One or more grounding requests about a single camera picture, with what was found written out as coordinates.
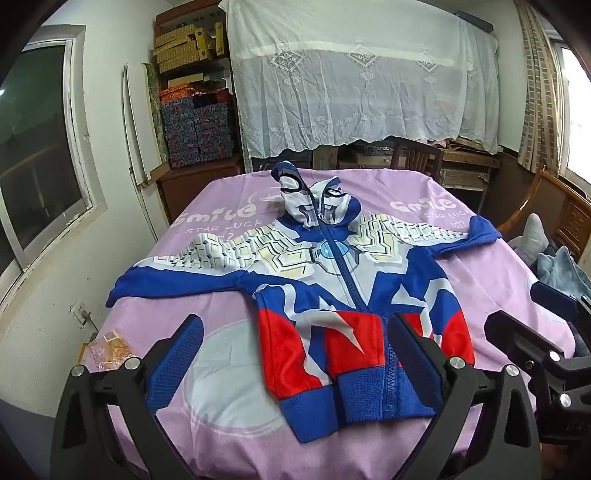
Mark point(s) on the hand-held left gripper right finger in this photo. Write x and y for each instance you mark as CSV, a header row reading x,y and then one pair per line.
x,y
415,364

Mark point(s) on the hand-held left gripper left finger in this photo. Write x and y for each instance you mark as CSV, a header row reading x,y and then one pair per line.
x,y
178,360

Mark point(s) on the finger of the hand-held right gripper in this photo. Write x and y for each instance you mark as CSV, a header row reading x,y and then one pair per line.
x,y
556,293
517,337

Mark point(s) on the blue red white hooded jacket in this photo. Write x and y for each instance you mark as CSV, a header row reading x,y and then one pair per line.
x,y
351,286

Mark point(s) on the light blue cloth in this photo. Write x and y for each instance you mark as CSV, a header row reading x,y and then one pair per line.
x,y
561,270

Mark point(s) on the grey plush toy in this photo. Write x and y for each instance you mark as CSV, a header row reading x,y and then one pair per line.
x,y
531,237

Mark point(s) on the clear plastic bag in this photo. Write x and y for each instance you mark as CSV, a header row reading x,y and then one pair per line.
x,y
108,350

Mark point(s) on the pink printed blanket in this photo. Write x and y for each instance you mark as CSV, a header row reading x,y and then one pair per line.
x,y
221,300

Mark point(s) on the light wooden armchair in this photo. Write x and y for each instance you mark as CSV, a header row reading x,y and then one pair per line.
x,y
549,203

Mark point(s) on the brown wooden shelf cabinet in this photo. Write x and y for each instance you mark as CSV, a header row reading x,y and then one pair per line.
x,y
194,189

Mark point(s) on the bright sliding window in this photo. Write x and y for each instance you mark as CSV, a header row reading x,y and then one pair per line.
x,y
577,120

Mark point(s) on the dark wooden chair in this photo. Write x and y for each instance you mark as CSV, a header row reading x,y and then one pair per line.
x,y
415,157

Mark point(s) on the beige checked curtain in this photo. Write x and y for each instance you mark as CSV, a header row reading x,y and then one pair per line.
x,y
538,87

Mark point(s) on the stack of blue patterned boxes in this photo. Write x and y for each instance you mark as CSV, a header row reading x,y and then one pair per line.
x,y
203,134

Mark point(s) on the white leaning boards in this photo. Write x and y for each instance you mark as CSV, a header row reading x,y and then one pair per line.
x,y
136,124

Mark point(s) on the green patterned board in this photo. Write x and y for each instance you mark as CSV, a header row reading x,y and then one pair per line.
x,y
156,110

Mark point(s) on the white framed window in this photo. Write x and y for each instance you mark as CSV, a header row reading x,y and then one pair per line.
x,y
41,147

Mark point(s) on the orange patterned box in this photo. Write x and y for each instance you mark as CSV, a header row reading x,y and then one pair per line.
x,y
178,94

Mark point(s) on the white lace cloth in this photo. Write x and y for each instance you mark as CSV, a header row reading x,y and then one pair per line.
x,y
351,78

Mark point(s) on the stack of yellow boxes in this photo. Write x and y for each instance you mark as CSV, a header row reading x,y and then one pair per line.
x,y
184,48

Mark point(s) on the wall socket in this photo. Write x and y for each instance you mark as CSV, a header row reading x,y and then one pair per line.
x,y
82,314

